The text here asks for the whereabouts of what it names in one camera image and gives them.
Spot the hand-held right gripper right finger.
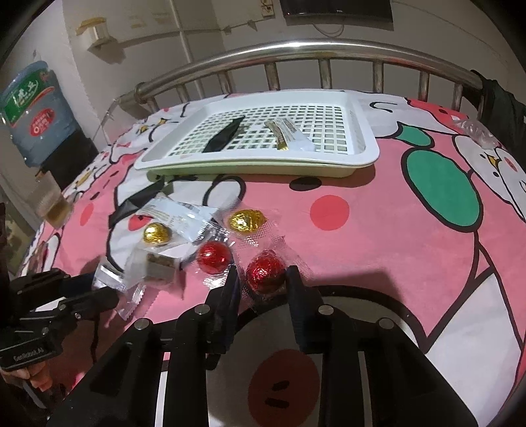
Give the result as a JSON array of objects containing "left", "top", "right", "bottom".
[{"left": 285, "top": 265, "right": 479, "bottom": 427}]

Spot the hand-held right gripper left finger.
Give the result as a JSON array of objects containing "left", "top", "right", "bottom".
[{"left": 49, "top": 265, "right": 243, "bottom": 427}]

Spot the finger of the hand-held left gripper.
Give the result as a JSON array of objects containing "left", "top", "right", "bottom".
[
  {"left": 8, "top": 269, "right": 97, "bottom": 298},
  {"left": 16, "top": 287, "right": 121, "bottom": 335}
]

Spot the red foil chocolate ball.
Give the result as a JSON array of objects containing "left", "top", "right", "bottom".
[
  {"left": 238, "top": 236, "right": 313, "bottom": 313},
  {"left": 189, "top": 230, "right": 239, "bottom": 288}
]

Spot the gold foil chocolate ball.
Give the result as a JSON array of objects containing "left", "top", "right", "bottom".
[
  {"left": 218, "top": 201, "right": 274, "bottom": 247},
  {"left": 142, "top": 222, "right": 172, "bottom": 247}
]

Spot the clear nougat packet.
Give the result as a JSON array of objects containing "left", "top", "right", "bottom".
[{"left": 92, "top": 246, "right": 185, "bottom": 321}]

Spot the black snack packet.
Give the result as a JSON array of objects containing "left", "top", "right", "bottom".
[
  {"left": 108, "top": 181, "right": 173, "bottom": 228},
  {"left": 204, "top": 116, "right": 246, "bottom": 152}
]

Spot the white perforated plastic tray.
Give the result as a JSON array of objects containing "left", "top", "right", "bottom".
[{"left": 135, "top": 89, "right": 379, "bottom": 178}]

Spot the person's left hand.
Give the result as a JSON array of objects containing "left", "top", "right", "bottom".
[{"left": 0, "top": 363, "right": 54, "bottom": 393}]

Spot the clear plastic cup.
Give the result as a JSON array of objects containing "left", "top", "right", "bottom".
[{"left": 35, "top": 170, "right": 77, "bottom": 228}]

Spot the white snack packet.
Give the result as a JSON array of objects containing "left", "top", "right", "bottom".
[{"left": 137, "top": 196, "right": 218, "bottom": 243}]

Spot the pink printed blanket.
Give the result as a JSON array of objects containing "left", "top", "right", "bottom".
[{"left": 16, "top": 92, "right": 526, "bottom": 427}]

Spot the black water dispenser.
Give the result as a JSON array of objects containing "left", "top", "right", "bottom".
[{"left": 39, "top": 131, "right": 99, "bottom": 190}]

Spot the white stick packet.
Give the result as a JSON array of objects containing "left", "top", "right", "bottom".
[{"left": 276, "top": 119, "right": 315, "bottom": 150}]

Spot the gold stick packet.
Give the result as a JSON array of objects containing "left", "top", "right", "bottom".
[{"left": 265, "top": 120, "right": 288, "bottom": 150}]

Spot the blue water bottle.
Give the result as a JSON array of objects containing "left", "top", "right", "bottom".
[{"left": 0, "top": 61, "right": 77, "bottom": 167}]

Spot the clear plastic wrapper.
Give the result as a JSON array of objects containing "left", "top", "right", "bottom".
[{"left": 450, "top": 117, "right": 500, "bottom": 148}]

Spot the metal bed headboard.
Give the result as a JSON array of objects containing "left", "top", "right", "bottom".
[{"left": 119, "top": 39, "right": 486, "bottom": 124}]

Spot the dark cloth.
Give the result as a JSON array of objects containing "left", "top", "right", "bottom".
[{"left": 470, "top": 70, "right": 526, "bottom": 136}]

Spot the small wall shelf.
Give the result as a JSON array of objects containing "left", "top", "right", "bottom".
[{"left": 80, "top": 17, "right": 118, "bottom": 52}]

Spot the black wall television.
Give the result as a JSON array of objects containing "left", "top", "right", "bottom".
[{"left": 279, "top": 0, "right": 393, "bottom": 21}]

